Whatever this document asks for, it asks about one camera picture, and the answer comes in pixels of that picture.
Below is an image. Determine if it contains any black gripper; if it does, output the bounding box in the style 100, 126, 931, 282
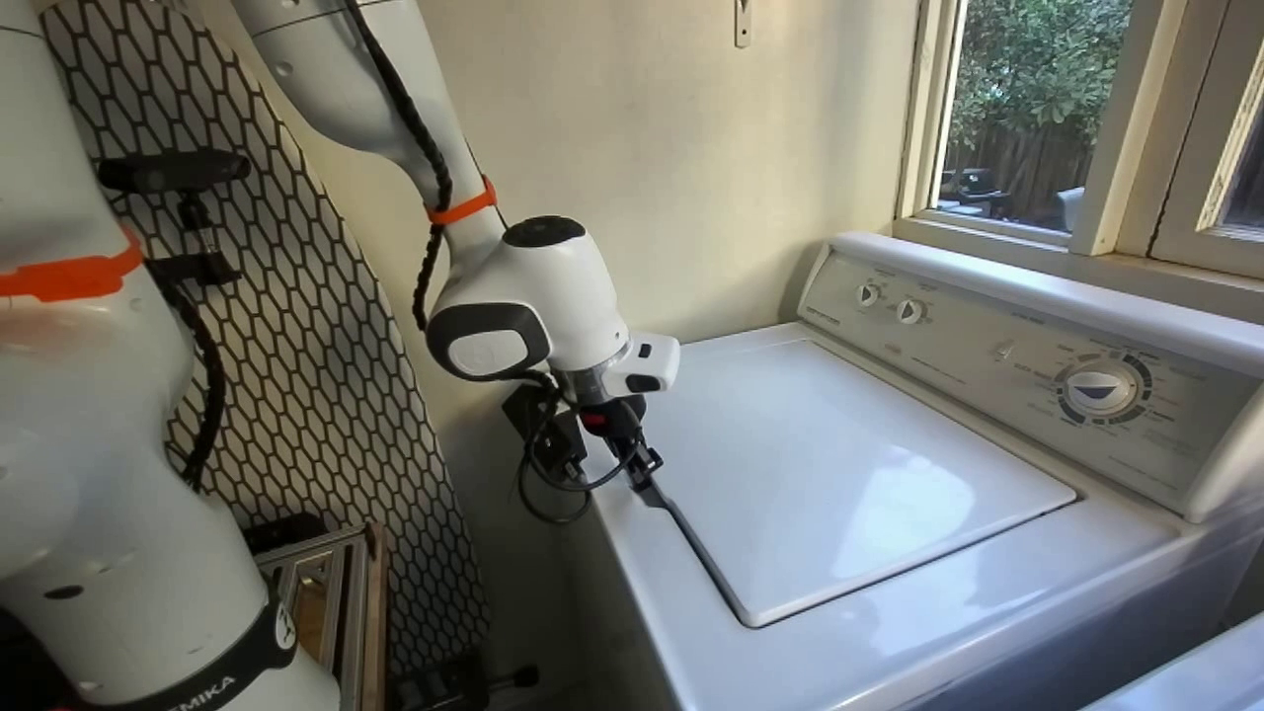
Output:
580, 391, 675, 514

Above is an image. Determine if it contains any white washing machine lid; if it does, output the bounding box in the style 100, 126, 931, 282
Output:
628, 322, 1086, 632

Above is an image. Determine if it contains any white top-load washing machine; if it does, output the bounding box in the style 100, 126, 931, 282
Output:
574, 228, 1264, 711

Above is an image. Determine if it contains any honeycomb pattern ironing board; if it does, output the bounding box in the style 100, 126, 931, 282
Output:
33, 0, 499, 692

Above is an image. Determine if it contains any large washer timer dial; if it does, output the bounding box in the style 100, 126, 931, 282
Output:
1054, 352, 1156, 430

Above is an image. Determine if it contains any white dryer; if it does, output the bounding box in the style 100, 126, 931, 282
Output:
1078, 607, 1264, 711

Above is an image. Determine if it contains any white multi-pane window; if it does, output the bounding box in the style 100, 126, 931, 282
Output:
892, 0, 1264, 326

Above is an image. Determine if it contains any black camera cable loop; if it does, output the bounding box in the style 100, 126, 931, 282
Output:
512, 447, 624, 531

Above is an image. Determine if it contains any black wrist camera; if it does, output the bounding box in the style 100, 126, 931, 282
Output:
501, 385, 591, 485

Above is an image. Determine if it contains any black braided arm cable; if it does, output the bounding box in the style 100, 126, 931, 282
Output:
341, 0, 457, 337

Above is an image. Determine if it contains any thin orange arm strap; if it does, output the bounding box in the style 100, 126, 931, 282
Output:
421, 179, 505, 233

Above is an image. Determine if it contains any silver metal frame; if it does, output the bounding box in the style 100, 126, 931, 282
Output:
239, 509, 396, 711

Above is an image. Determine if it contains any black hanging cable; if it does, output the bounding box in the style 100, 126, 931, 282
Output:
142, 273, 229, 493

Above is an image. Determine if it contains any black T-shaped bracket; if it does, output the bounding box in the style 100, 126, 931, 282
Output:
92, 147, 255, 239

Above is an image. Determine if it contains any wide orange arm strap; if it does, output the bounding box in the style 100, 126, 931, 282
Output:
0, 243, 150, 303

